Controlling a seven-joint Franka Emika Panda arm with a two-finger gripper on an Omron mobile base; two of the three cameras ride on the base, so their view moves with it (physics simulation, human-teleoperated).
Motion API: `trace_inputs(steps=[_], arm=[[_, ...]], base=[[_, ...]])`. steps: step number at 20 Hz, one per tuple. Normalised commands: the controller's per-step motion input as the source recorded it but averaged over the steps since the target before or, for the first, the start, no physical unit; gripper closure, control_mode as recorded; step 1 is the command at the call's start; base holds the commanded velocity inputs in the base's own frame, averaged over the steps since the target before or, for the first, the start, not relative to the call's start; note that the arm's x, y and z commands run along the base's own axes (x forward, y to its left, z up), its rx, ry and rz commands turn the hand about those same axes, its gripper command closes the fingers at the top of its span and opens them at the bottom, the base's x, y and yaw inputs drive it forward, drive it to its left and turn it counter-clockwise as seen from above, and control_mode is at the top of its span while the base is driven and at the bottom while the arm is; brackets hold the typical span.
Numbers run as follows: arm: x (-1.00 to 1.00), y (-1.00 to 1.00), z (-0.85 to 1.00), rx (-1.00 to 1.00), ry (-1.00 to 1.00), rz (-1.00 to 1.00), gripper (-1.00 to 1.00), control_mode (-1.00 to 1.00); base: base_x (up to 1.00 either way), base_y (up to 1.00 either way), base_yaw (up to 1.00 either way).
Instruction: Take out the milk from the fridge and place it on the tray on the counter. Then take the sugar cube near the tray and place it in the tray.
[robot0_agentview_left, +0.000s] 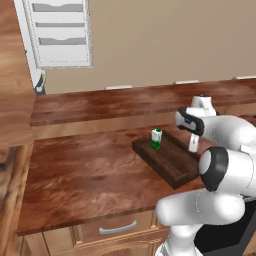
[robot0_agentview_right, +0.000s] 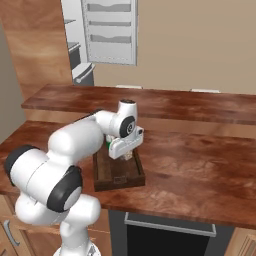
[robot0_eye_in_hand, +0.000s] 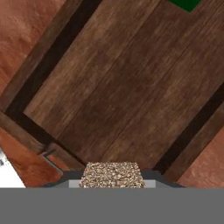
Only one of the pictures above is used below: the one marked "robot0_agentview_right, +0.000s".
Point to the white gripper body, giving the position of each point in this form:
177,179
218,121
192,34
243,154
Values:
124,147

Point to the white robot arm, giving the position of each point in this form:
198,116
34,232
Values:
71,141

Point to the pale beige sugar cube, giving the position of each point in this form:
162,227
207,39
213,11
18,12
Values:
128,156

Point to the dark brown wooden tray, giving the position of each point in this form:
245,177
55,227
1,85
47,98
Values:
111,175

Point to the grey fridge drawer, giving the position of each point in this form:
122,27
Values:
84,74

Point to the white fridge door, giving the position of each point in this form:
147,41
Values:
111,43

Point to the white fridge body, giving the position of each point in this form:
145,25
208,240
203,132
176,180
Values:
74,30

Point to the green and white small carton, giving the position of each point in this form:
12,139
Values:
108,143

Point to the black dishwasher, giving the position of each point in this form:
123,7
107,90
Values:
166,238

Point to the tall wooden side panel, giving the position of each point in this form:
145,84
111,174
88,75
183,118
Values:
36,46

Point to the wooden cupboard with grooves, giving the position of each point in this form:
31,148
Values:
242,243

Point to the white wall socket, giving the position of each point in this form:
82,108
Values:
129,87
205,90

